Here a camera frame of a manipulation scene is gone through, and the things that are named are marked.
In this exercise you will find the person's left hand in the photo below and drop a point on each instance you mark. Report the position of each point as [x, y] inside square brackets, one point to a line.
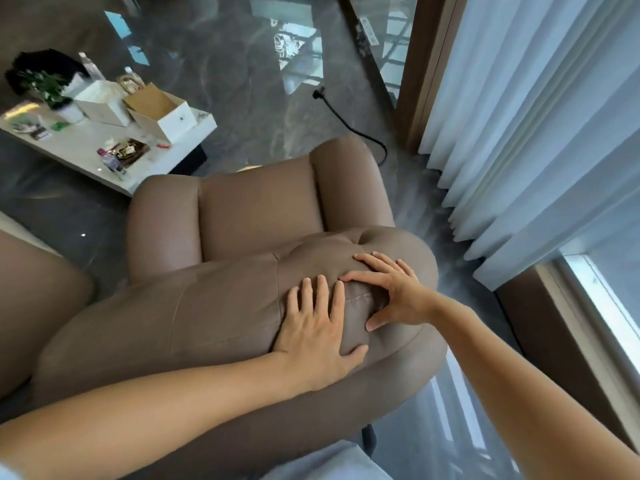
[315, 339]

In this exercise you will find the person's right hand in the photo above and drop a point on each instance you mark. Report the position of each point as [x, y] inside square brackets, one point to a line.
[405, 299]

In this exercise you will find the brown leather armchair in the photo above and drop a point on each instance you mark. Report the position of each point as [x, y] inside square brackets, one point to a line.
[225, 304]

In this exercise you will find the person's left forearm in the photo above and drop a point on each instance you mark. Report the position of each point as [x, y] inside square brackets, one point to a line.
[150, 419]

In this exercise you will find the person's right forearm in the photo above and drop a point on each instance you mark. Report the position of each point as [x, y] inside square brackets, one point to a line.
[515, 394]

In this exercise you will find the person's light shirt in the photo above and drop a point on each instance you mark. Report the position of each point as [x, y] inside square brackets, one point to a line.
[325, 464]

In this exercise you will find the white curtain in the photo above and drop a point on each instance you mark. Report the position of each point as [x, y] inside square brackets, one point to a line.
[540, 119]

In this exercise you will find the metal tray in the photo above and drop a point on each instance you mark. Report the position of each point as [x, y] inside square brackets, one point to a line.
[131, 150]

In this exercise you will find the small pink-capped bottle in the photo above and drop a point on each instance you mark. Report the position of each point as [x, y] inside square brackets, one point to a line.
[112, 163]

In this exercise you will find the open cardboard box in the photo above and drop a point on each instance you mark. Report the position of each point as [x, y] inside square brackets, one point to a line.
[165, 117]

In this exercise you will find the white coffee table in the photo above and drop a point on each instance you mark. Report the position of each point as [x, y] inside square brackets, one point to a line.
[80, 147]

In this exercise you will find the white box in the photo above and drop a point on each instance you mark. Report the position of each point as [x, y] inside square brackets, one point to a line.
[102, 102]

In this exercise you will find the green packet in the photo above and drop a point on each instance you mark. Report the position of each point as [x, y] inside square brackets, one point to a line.
[60, 126]

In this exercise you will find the dark red small case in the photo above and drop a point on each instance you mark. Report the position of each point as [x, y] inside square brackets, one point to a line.
[41, 134]

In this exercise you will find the patterned small pouch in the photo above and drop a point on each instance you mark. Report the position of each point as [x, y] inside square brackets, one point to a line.
[25, 124]

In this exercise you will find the potted green plant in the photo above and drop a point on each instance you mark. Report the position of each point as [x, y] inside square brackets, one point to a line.
[47, 89]

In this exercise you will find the black bag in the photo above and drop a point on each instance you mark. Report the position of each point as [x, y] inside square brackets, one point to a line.
[45, 62]

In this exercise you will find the wooden door frame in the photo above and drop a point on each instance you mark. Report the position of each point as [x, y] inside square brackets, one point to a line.
[430, 69]

